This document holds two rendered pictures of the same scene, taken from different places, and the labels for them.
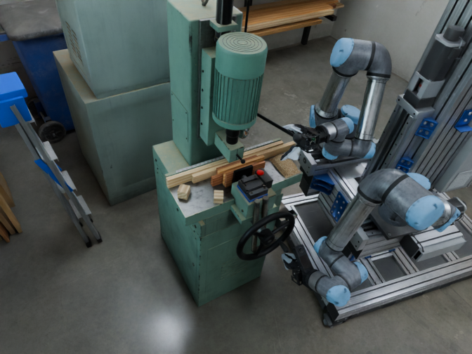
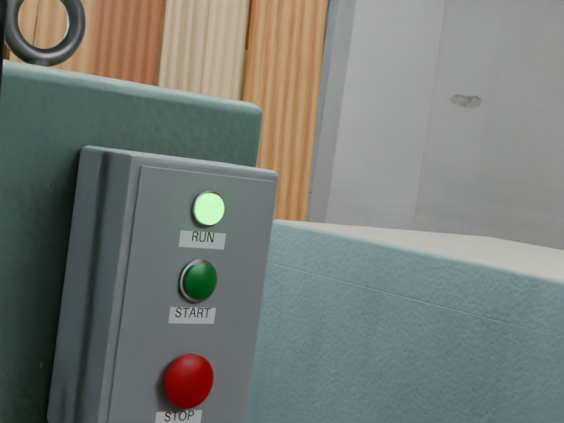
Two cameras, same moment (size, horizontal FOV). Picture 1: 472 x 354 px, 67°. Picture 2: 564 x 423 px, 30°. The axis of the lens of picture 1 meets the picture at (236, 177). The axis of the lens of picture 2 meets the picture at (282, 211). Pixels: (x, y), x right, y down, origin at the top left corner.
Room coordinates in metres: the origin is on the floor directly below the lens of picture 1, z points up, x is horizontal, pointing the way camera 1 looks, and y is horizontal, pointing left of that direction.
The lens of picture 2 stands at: (1.53, -0.49, 1.49)
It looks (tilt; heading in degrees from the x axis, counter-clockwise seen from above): 3 degrees down; 87
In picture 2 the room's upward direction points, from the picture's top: 8 degrees clockwise
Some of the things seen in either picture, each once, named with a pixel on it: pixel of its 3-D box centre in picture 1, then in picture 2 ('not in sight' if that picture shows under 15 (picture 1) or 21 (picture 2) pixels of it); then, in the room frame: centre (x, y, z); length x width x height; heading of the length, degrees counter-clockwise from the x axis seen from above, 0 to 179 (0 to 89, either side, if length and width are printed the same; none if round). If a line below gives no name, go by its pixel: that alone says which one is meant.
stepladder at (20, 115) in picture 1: (52, 175); not in sight; (1.26, 0.99, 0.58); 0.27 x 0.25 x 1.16; 131
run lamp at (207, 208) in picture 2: not in sight; (210, 209); (1.52, 0.08, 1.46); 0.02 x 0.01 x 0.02; 35
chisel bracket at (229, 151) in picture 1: (229, 146); not in sight; (1.17, 0.05, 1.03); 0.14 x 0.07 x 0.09; 35
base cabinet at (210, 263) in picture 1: (211, 223); not in sight; (1.25, 0.11, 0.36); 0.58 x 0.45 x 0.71; 35
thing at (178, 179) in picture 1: (228, 162); not in sight; (1.18, 0.04, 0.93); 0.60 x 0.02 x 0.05; 125
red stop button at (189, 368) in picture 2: not in sight; (189, 381); (1.52, 0.08, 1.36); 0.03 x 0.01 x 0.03; 35
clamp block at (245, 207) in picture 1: (252, 195); not in sight; (1.00, -0.08, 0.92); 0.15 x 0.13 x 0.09; 125
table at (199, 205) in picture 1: (241, 189); not in sight; (1.07, -0.03, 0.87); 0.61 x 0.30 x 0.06; 125
